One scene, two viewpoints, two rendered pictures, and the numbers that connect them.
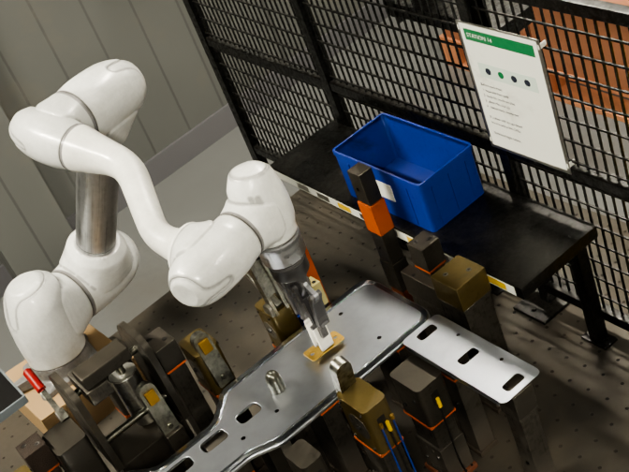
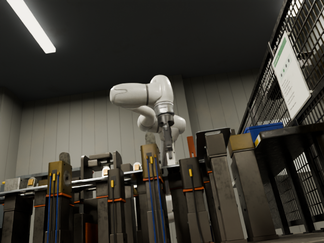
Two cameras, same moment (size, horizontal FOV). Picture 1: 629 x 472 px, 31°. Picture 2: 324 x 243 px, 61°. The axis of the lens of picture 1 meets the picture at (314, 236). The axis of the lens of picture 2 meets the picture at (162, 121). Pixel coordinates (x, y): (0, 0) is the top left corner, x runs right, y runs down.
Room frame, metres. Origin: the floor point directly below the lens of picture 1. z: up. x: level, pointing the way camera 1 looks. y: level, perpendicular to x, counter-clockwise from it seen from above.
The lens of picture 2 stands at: (0.75, -0.46, 0.72)
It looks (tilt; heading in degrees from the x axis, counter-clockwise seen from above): 24 degrees up; 28
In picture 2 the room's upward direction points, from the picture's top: 7 degrees counter-clockwise
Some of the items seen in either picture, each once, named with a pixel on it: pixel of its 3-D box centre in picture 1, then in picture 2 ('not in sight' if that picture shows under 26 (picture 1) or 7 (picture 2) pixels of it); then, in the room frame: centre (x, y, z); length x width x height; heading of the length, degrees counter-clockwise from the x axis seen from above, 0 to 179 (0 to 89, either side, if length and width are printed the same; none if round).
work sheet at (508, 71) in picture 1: (516, 95); (290, 76); (1.90, -0.48, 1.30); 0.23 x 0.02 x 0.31; 24
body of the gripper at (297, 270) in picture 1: (293, 274); (166, 126); (1.76, 0.07, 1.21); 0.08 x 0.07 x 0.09; 24
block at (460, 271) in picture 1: (478, 335); (249, 184); (1.76, -0.23, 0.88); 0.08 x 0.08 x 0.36; 24
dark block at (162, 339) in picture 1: (196, 408); (129, 207); (1.86, 0.38, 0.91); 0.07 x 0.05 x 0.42; 24
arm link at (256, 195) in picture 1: (255, 205); (158, 91); (1.75, 0.08, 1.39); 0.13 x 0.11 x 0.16; 132
